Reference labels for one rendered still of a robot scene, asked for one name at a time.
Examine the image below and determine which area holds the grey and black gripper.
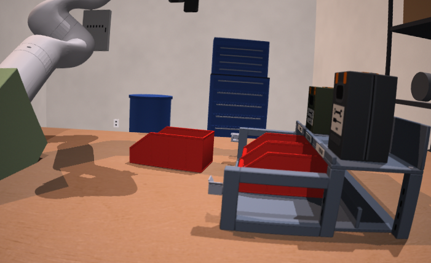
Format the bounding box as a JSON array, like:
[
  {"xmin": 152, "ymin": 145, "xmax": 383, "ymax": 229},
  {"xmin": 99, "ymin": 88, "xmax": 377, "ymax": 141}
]
[{"xmin": 168, "ymin": 0, "xmax": 199, "ymax": 12}]

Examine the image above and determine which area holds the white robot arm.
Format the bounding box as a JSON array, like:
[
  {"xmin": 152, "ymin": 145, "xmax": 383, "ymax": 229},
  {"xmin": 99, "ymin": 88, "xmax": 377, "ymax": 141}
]
[{"xmin": 0, "ymin": 0, "xmax": 110, "ymax": 102}]

